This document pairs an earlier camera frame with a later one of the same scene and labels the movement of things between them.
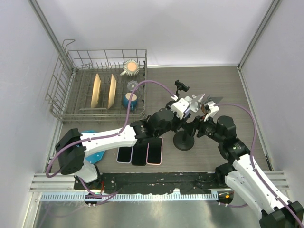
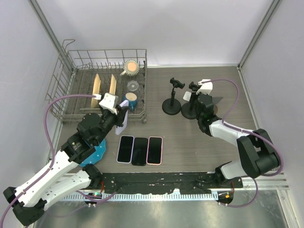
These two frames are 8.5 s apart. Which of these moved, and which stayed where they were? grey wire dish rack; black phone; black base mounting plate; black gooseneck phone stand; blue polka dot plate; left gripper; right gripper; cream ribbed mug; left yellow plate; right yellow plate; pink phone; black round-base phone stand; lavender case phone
Moved: left gripper; right gripper; black gooseneck phone stand; black round-base phone stand
Stayed: cream ribbed mug; grey wire dish rack; lavender case phone; pink phone; blue polka dot plate; left yellow plate; black phone; black base mounting plate; right yellow plate
